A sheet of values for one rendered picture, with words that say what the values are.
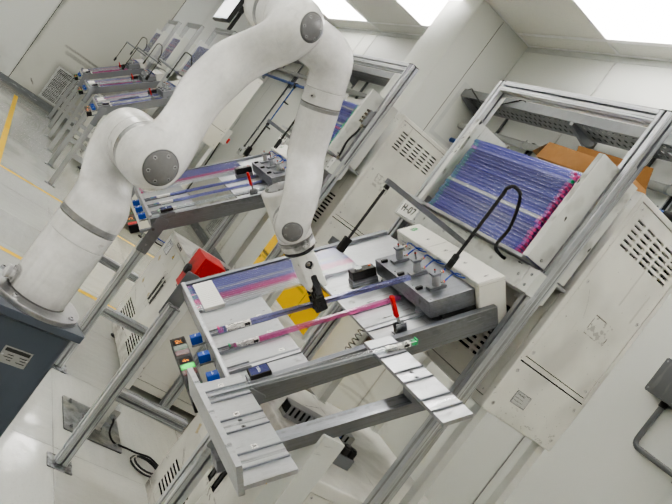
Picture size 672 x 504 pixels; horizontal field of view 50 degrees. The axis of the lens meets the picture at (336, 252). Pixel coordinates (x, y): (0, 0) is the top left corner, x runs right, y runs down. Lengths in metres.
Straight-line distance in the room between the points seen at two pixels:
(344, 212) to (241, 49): 1.89
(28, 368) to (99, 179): 0.39
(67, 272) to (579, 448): 2.57
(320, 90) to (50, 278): 0.67
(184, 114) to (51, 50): 8.90
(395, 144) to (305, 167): 1.72
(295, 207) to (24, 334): 0.59
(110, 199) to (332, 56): 0.54
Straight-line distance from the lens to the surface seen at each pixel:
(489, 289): 1.90
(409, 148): 3.31
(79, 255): 1.45
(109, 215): 1.43
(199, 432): 2.46
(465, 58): 5.37
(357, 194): 3.25
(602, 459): 3.42
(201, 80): 1.43
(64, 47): 10.28
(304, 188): 1.57
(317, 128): 1.59
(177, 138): 1.39
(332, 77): 1.57
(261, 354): 1.84
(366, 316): 1.94
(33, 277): 1.47
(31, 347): 1.50
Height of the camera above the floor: 1.19
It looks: 3 degrees down
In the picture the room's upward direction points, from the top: 37 degrees clockwise
